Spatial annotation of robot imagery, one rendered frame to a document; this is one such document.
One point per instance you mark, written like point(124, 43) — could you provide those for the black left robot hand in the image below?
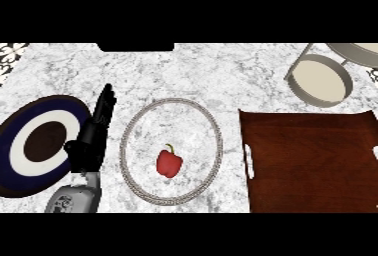
point(93, 133)

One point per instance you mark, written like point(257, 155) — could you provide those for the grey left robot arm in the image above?
point(74, 196)

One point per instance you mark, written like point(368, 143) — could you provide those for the dark brown wooden tray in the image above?
point(315, 163)

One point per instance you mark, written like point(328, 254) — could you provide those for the grey tiered basket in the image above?
point(325, 76)

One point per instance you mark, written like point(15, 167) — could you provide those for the blue and white round plate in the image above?
point(42, 143)

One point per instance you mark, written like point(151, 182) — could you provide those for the red bell pepper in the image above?
point(169, 162)

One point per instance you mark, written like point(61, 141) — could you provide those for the clear glass round plate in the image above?
point(197, 133)

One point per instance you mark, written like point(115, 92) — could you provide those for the black appliance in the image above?
point(136, 47)

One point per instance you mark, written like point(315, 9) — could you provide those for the black and white patterned tile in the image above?
point(9, 58)

